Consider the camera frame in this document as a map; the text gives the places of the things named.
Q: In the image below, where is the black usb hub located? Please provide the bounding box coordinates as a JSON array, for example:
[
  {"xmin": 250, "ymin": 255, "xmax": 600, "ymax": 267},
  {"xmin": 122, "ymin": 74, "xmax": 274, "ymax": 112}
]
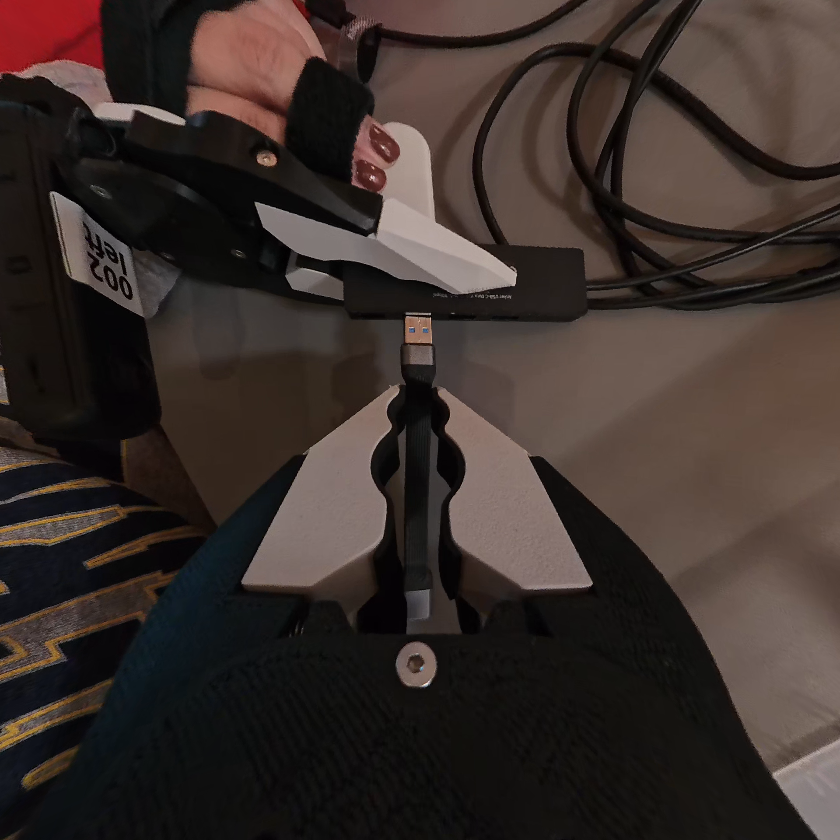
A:
[{"xmin": 343, "ymin": 243, "xmax": 587, "ymax": 324}]

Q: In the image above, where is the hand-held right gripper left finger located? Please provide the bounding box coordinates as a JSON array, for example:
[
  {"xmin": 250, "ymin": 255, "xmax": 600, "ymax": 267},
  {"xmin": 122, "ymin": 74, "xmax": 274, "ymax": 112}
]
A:
[{"xmin": 240, "ymin": 386, "xmax": 403, "ymax": 627}]

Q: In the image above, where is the short black usb cable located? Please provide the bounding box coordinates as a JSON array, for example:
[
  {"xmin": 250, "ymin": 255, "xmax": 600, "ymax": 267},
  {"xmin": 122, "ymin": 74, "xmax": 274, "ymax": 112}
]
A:
[{"xmin": 397, "ymin": 314, "xmax": 439, "ymax": 636}]

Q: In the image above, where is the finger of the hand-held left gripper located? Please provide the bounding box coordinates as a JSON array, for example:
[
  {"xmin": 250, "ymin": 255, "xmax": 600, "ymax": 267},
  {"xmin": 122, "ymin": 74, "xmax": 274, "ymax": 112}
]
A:
[
  {"xmin": 253, "ymin": 196, "xmax": 519, "ymax": 295},
  {"xmin": 284, "ymin": 252, "xmax": 349, "ymax": 294}
]

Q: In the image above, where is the person's left hand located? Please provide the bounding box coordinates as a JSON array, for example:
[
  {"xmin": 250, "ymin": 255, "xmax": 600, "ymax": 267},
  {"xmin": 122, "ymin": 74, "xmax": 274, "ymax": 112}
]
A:
[{"xmin": 187, "ymin": 0, "xmax": 403, "ymax": 193}]

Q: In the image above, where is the red garment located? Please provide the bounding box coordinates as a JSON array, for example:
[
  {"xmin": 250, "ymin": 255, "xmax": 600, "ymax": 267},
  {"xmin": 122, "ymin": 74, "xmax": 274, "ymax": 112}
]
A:
[{"xmin": 0, "ymin": 0, "xmax": 109, "ymax": 74}]

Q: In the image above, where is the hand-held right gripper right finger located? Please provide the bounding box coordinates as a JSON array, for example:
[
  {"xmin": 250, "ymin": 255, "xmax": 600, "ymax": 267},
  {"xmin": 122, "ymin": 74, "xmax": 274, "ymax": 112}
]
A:
[{"xmin": 436, "ymin": 386, "xmax": 596, "ymax": 635}]

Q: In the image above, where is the long black cable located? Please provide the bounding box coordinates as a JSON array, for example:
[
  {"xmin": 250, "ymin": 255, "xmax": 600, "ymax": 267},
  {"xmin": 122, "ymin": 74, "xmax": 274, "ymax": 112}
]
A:
[
  {"xmin": 479, "ymin": 0, "xmax": 840, "ymax": 312},
  {"xmin": 367, "ymin": 0, "xmax": 592, "ymax": 52}
]

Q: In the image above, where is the navy patterned cloth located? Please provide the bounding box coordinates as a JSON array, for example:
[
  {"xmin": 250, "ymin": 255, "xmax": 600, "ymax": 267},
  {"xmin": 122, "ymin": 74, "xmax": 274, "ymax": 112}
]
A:
[{"xmin": 0, "ymin": 420, "xmax": 221, "ymax": 840}]

